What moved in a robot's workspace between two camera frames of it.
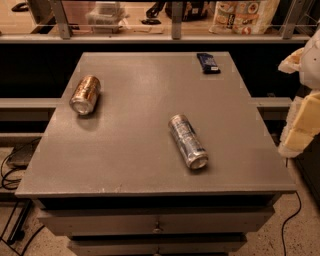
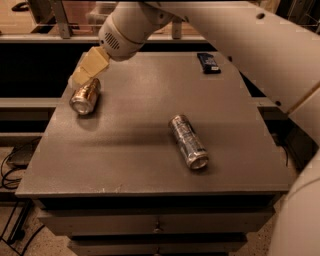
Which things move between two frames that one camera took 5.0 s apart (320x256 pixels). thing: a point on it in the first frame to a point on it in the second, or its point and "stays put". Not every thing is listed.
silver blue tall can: (188, 141) stays put
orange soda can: (85, 94) stays put
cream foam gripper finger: (291, 63) to (78, 78)
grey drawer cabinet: (116, 182) stays put
